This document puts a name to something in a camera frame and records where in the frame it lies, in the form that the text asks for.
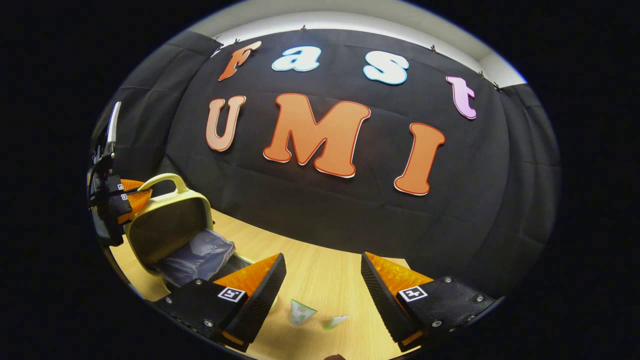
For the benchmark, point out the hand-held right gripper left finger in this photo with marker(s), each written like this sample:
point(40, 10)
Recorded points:
point(260, 295)

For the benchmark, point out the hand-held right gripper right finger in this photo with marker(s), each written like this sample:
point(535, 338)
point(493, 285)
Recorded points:
point(382, 295)

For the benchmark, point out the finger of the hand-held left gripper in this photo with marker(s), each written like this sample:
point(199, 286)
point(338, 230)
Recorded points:
point(130, 185)
point(120, 204)

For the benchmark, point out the large green white tube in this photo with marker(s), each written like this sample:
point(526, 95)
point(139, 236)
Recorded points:
point(301, 314)

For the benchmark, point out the pale yellow suitcase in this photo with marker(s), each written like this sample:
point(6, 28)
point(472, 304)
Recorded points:
point(165, 225)

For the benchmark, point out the small slim white tube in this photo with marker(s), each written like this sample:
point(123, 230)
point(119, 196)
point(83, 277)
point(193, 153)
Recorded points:
point(335, 322)

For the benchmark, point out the black backdrop cloth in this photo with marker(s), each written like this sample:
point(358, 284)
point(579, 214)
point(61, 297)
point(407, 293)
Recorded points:
point(350, 190)

